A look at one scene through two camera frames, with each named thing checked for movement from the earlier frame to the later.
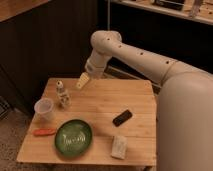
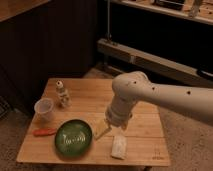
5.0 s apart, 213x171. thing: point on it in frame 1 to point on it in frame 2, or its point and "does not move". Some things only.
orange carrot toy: x=44 y=132 does not move
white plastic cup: x=43 y=109 does not move
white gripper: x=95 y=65 to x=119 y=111
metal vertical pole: x=108 y=14 does not move
